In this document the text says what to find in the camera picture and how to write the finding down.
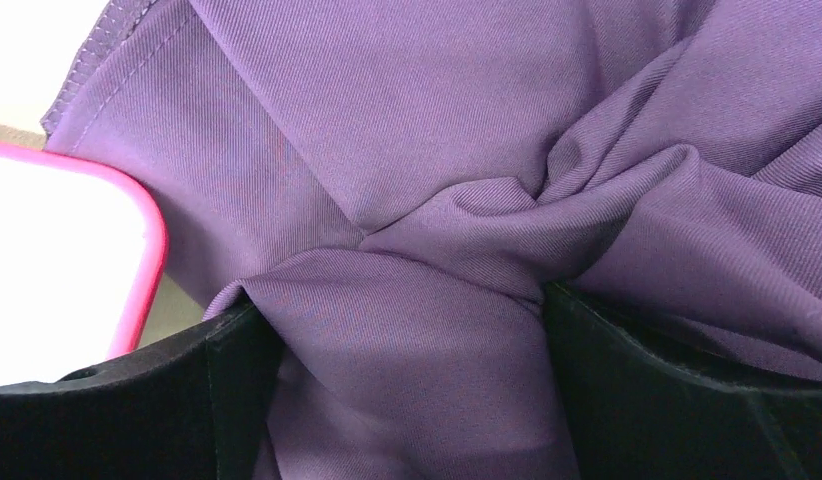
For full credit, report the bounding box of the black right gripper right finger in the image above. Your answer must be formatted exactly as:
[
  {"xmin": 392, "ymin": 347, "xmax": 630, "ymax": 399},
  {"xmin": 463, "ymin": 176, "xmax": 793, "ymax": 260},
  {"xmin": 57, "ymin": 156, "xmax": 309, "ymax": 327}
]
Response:
[{"xmin": 543, "ymin": 284, "xmax": 822, "ymax": 479}]

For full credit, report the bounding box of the purple garment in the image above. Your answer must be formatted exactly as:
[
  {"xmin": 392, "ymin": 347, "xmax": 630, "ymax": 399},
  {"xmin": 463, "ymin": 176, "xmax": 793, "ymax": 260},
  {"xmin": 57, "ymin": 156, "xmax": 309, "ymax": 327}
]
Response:
[{"xmin": 42, "ymin": 1, "xmax": 822, "ymax": 479}]

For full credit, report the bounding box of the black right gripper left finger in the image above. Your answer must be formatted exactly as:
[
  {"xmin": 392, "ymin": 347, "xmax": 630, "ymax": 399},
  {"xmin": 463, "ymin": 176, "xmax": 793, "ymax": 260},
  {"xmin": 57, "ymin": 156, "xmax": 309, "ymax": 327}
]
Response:
[{"xmin": 0, "ymin": 300, "xmax": 284, "ymax": 479}]

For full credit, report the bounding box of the pink-framed whiteboard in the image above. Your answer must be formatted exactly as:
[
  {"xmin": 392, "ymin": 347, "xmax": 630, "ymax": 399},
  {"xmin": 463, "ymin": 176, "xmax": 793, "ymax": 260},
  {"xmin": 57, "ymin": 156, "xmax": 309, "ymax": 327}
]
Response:
[{"xmin": 0, "ymin": 143, "xmax": 167, "ymax": 386}]

